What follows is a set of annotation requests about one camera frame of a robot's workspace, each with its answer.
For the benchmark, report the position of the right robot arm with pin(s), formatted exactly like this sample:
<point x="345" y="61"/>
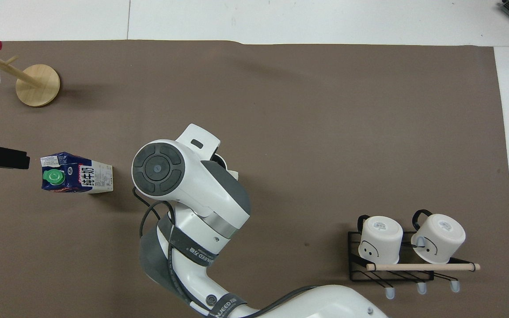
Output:
<point x="206" y="185"/>

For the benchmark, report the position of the blue and white milk carton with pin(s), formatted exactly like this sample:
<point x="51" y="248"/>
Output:
<point x="97" y="176"/>

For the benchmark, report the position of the wooden mug tree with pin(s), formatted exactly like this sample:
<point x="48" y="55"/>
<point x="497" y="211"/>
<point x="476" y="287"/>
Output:
<point x="38" y="86"/>

